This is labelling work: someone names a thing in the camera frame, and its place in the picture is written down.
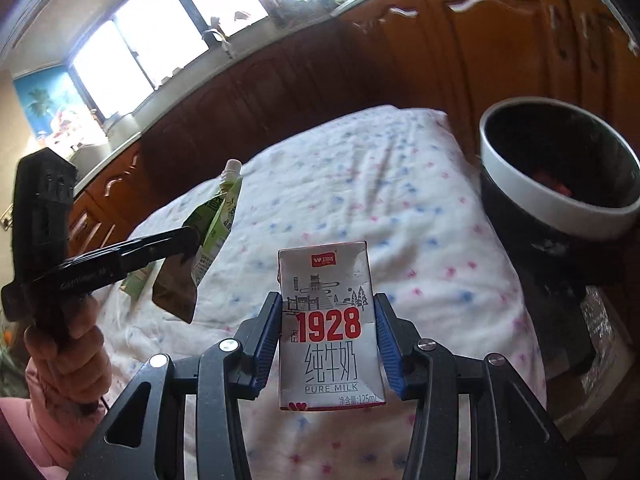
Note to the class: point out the person's left hand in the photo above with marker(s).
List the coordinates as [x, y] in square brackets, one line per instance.
[85, 320]

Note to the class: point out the white trash bin black liner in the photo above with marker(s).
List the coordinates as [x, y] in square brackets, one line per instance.
[550, 145]

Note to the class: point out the wooden kitchen cabinets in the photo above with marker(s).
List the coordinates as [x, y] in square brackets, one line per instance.
[400, 60]

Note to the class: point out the person's left forearm pink sleeve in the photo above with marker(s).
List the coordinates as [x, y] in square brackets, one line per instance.
[45, 425]

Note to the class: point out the green spout pouch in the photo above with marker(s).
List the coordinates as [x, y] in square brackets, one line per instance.
[215, 230]

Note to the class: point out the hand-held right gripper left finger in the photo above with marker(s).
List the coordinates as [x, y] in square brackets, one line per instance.
[267, 340]

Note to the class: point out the plastic wrapped box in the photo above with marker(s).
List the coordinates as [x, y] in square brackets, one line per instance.
[605, 340]

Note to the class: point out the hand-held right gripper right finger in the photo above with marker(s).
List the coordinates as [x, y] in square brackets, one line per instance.
[387, 345]

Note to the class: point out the blue wall poster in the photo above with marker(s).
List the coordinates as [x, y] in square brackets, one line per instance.
[45, 105]

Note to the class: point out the white dotted tablecloth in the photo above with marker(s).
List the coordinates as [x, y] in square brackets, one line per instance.
[375, 185]

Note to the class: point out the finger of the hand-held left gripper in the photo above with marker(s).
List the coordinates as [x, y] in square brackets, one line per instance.
[160, 256]
[165, 241]

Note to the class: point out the white rimmed trash bin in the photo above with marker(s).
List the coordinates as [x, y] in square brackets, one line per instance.
[550, 215]

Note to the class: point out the red snack packet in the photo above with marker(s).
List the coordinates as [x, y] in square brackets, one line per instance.
[550, 182]

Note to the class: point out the white milk carton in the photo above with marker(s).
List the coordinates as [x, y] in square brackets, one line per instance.
[330, 360]

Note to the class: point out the kitchen window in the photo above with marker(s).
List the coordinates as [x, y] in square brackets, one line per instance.
[150, 35]

